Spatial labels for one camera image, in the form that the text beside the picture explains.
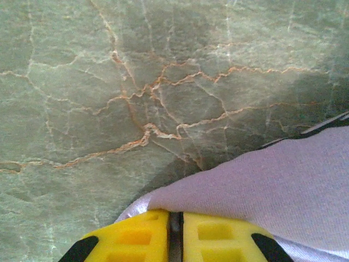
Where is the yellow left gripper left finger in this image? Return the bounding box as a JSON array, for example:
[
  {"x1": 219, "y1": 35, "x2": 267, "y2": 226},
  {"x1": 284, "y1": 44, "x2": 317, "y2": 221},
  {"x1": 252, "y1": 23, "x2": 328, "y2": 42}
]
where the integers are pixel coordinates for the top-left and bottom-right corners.
[{"x1": 58, "y1": 208, "x2": 172, "y2": 262}]

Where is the purple garment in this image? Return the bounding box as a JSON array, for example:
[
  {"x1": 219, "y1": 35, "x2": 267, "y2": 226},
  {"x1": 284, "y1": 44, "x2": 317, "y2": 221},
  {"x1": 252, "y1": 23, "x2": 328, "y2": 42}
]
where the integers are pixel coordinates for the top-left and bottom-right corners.
[{"x1": 113, "y1": 124, "x2": 349, "y2": 262}]

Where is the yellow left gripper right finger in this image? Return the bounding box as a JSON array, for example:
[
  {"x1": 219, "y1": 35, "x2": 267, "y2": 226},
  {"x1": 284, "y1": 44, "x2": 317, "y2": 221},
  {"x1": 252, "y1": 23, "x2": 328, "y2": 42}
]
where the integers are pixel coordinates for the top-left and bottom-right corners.
[{"x1": 182, "y1": 211, "x2": 294, "y2": 262}]

